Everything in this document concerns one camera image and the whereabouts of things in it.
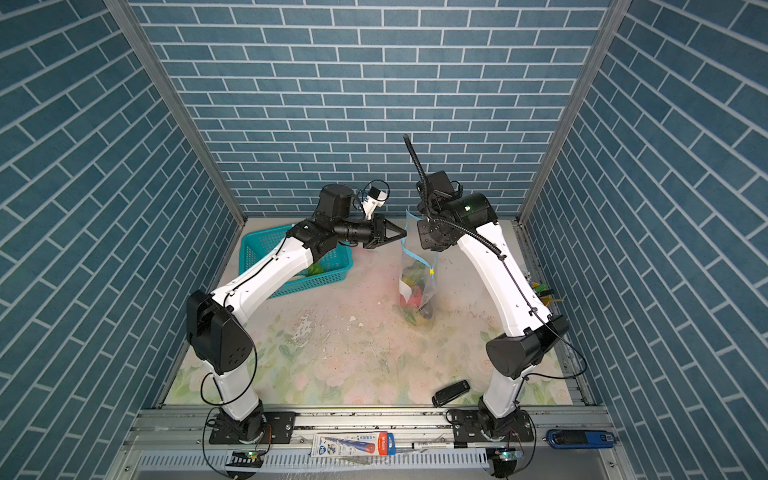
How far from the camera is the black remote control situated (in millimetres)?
773

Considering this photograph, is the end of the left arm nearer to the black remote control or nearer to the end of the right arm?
the end of the right arm

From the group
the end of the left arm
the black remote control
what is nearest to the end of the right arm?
the end of the left arm
